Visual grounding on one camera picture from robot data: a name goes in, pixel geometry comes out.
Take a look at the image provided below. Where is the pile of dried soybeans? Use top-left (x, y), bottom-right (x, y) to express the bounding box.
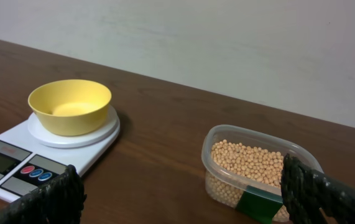
top-left (206, 139), bottom-right (284, 207)

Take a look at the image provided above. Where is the white digital kitchen scale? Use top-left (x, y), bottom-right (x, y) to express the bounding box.
top-left (0, 107), bottom-right (120, 202)

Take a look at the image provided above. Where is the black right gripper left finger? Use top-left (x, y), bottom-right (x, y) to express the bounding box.
top-left (0, 165), bottom-right (87, 224)

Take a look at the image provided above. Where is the clear plastic bean container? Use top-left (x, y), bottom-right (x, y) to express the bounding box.
top-left (201, 124), bottom-right (322, 223)

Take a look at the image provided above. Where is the yellow plastic bowl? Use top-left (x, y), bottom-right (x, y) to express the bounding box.
top-left (27, 79), bottom-right (112, 136)

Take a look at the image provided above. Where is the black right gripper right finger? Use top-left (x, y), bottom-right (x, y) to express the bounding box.
top-left (281, 154), bottom-right (355, 224)

